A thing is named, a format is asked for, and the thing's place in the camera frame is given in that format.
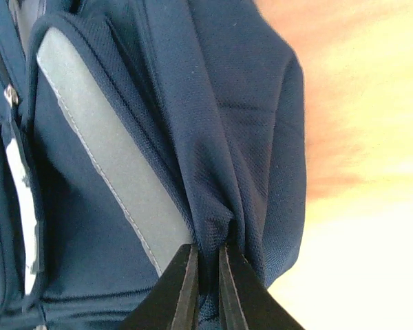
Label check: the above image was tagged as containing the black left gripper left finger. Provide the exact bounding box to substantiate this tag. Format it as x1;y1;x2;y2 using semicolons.
119;244;199;330

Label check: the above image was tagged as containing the navy blue student backpack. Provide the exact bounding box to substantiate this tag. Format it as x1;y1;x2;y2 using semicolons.
0;1;306;329

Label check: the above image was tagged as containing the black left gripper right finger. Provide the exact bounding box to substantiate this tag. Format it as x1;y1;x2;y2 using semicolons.
219;243;304;330

